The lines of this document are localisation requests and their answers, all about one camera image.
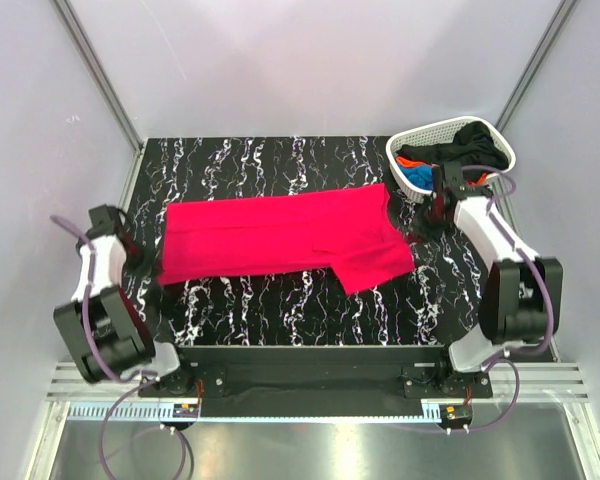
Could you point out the pink red t shirt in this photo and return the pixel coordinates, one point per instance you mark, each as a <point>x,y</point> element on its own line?
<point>347,231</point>

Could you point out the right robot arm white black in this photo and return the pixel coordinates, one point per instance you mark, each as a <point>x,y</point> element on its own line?
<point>519,308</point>

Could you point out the aluminium frame rail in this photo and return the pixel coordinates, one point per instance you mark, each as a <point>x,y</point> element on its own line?
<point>536,382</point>

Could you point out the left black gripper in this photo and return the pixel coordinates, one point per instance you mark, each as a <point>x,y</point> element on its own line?
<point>150,263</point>

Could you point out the orange t shirt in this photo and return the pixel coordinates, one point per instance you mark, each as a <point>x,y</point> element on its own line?
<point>473,178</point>

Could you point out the blue t shirt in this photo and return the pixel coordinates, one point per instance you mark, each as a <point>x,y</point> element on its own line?
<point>420,177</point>

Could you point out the black t shirt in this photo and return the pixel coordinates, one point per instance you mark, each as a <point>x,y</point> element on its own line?
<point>471,145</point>

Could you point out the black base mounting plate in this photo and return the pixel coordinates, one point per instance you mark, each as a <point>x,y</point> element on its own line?
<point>307,407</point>

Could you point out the white plastic laundry basket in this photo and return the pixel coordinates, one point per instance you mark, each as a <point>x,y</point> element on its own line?
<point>440,132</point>

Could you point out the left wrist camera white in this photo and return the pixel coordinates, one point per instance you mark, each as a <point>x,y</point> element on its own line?
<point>108,220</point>

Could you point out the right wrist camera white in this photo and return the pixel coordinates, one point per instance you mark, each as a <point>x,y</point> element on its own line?
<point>449,182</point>

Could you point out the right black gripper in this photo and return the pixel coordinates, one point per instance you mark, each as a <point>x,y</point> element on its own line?
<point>430,234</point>

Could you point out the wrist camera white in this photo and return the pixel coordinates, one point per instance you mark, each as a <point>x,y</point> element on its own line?
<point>449,182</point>
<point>108,220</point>

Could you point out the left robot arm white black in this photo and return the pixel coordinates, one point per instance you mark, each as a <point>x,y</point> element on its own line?
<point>101,328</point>

